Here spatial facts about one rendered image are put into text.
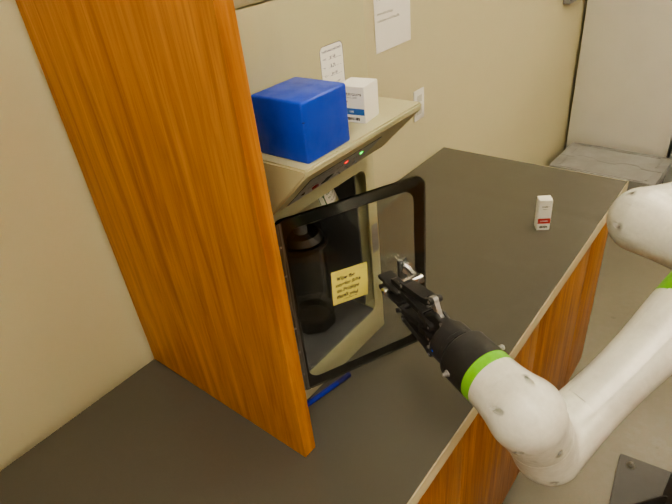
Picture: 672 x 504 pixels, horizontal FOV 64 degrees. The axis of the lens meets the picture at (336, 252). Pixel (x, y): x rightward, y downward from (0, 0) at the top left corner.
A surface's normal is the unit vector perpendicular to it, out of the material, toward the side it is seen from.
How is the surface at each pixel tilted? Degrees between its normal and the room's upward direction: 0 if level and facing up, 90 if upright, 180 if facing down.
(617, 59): 90
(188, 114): 90
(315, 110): 90
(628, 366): 35
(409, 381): 0
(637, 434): 0
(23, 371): 90
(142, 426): 0
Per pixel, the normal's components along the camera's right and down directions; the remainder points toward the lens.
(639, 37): -0.62, 0.48
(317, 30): 0.78, 0.28
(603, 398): -0.16, -0.33
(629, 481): -0.10, -0.83
